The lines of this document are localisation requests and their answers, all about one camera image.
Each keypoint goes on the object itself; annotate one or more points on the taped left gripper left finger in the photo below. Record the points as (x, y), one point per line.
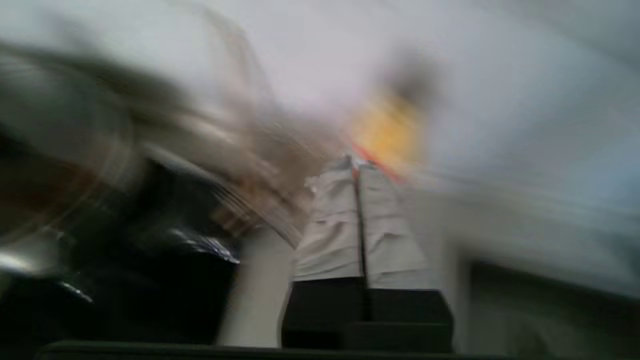
(330, 235)

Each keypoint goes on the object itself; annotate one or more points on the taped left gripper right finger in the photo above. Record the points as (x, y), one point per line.
(395, 240)

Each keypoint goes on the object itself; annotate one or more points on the orange detergent bottle yellow cap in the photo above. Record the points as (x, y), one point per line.
(387, 130)

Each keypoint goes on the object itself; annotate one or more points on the black induction cooktop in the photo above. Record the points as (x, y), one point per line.
(150, 290)

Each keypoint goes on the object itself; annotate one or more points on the stainless steel cooking pot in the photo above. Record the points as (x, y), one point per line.
(55, 150)

